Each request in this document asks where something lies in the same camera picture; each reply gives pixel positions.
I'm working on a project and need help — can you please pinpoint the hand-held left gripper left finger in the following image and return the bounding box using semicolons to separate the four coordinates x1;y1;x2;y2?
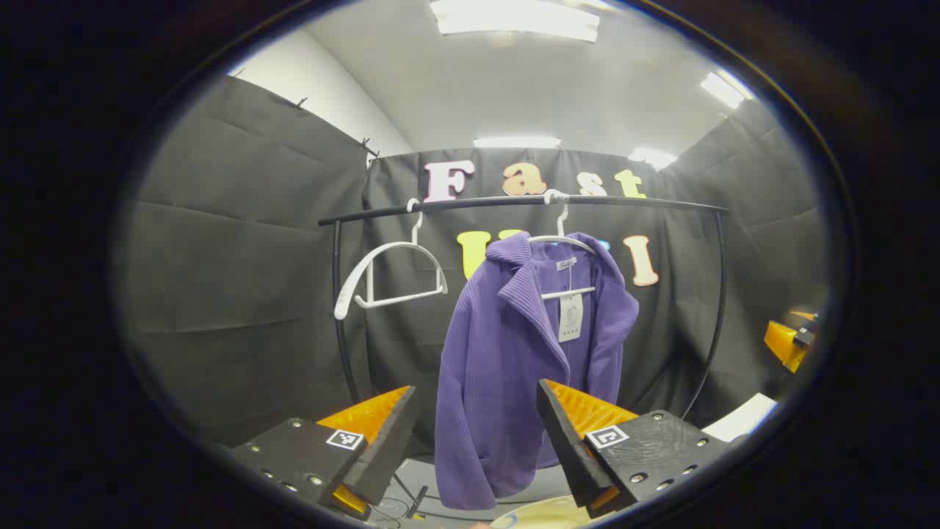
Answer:
229;385;421;522

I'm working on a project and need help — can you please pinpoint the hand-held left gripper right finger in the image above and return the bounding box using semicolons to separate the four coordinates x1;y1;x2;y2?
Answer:
535;378;734;519

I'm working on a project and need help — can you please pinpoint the cream laundry hamper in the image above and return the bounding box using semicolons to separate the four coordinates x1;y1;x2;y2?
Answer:
488;494;588;529

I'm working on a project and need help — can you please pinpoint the purple knit cardigan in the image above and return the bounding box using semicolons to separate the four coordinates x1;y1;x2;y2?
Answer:
435;231;641;511

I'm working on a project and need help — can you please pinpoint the white plastic hanger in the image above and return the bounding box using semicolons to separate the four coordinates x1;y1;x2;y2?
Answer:
334;198;449;321
527;189;598;301

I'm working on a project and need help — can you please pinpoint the black clothes rack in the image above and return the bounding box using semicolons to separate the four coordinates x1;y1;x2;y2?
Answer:
318;195;730;519

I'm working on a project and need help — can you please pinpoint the white cabinet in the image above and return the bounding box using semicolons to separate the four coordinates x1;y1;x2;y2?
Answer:
701;393;779;442

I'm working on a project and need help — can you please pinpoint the ceiling light panel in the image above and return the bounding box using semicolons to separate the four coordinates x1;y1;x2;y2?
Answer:
699;70;756;111
430;0;601;43
472;136;563;150

